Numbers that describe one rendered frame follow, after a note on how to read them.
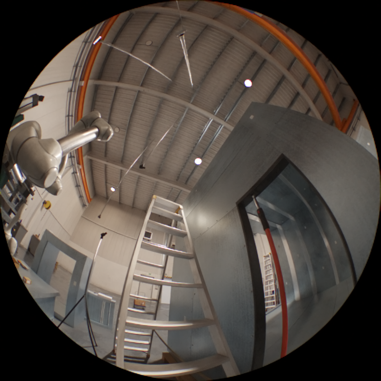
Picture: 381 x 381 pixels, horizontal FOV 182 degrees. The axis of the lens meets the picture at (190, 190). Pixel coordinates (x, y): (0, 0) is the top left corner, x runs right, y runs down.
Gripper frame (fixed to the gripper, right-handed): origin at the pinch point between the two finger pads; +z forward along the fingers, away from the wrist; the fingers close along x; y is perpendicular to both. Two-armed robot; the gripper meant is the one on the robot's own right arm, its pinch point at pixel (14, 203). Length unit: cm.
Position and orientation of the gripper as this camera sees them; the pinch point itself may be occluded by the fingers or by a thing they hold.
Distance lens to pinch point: 99.4
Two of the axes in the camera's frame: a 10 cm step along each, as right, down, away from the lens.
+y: 4.3, -6.5, -6.2
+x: 9.0, 3.3, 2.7
